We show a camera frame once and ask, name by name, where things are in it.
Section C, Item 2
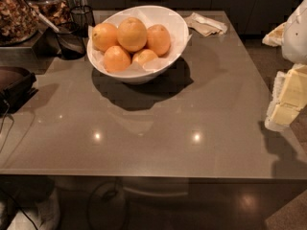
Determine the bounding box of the small glass jar of nuts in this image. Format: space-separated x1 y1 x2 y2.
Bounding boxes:
27 0 71 25

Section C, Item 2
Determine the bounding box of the large glass jar of nuts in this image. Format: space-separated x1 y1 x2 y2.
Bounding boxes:
0 0 37 46

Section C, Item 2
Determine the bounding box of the dark brown tray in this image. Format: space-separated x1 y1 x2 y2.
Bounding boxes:
0 66 36 115

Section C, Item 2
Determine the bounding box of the black cable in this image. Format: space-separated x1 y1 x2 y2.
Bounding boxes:
0 100 15 154

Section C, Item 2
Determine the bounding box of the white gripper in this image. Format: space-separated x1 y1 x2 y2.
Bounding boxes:
262 0 307 132

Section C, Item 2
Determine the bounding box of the grey metal stand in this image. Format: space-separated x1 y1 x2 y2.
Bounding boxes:
0 27 59 74

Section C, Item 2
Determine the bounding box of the black wire mesh cup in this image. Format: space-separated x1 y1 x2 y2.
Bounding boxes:
70 5 95 37

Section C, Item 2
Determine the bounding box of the front right small orange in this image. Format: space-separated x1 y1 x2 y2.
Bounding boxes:
132 49 158 66

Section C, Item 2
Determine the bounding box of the white paper bowl liner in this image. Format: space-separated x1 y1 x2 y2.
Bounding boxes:
87 7 193 79

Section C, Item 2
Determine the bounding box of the crumpled beige napkin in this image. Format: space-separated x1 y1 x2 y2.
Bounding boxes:
184 12 228 36

